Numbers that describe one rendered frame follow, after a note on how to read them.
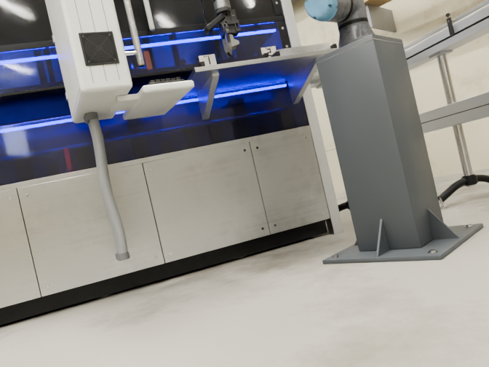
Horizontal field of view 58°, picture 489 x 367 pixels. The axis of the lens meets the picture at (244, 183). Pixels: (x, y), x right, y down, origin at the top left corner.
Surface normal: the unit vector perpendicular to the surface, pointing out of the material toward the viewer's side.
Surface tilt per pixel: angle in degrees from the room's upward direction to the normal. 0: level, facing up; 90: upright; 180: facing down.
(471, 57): 90
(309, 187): 90
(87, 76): 90
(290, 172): 90
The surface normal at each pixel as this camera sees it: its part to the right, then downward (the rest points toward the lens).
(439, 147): -0.68, 0.15
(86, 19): 0.41, -0.09
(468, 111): -0.93, 0.22
